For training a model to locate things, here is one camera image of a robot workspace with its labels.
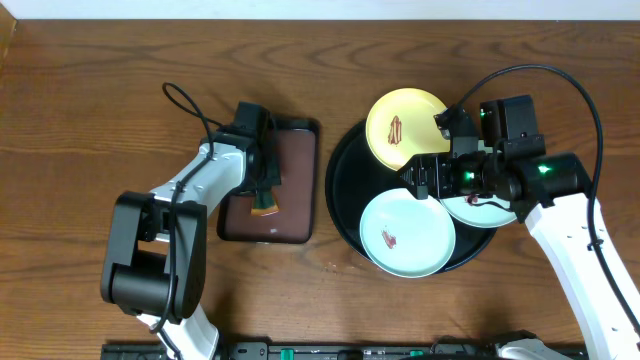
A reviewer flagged green orange sponge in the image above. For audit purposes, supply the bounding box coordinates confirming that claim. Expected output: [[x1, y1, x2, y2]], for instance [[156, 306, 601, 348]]
[[250, 189, 280, 217]]

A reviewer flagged light green plate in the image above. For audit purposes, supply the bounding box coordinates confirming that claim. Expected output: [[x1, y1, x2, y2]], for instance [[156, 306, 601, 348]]
[[440, 196, 516, 228], [359, 189, 456, 278]]

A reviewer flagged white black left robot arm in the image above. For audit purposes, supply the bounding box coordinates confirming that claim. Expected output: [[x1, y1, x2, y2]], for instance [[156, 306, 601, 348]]
[[100, 102, 276, 359]]

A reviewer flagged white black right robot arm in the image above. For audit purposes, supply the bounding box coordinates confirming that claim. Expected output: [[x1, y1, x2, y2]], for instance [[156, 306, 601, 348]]
[[398, 96, 639, 359]]

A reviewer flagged black rectangular water tray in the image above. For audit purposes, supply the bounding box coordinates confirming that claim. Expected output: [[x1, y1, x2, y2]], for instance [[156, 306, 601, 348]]
[[216, 117, 320, 244]]

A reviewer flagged yellow dirty plate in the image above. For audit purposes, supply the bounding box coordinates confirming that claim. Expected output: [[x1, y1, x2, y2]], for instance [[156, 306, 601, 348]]
[[365, 88, 450, 171]]

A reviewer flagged black round tray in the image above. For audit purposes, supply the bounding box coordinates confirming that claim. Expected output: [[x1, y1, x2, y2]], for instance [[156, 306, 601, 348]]
[[325, 120, 497, 273]]

